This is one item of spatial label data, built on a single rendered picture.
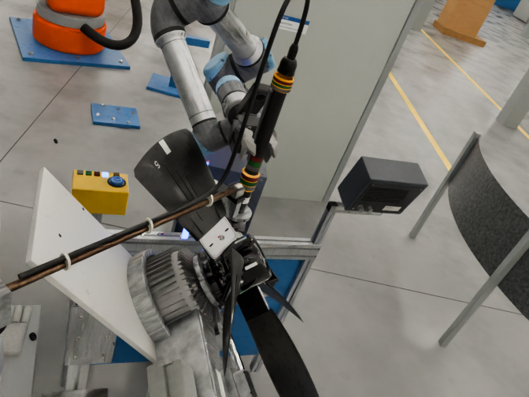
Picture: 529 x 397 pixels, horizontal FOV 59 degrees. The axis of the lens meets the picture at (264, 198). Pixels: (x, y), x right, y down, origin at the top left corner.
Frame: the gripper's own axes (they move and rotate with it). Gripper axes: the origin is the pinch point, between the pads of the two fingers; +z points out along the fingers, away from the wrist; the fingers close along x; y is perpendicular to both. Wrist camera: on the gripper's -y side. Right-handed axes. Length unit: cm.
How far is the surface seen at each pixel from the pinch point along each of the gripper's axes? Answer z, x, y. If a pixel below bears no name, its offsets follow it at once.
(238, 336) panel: -38, -38, 121
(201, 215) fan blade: 2.6, 10.6, 17.5
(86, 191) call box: -34, 33, 41
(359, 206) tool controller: -34, -61, 39
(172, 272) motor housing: 8.3, 15.3, 29.9
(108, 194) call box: -34, 27, 42
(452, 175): -142, -217, 86
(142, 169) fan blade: 1.2, 25.1, 7.5
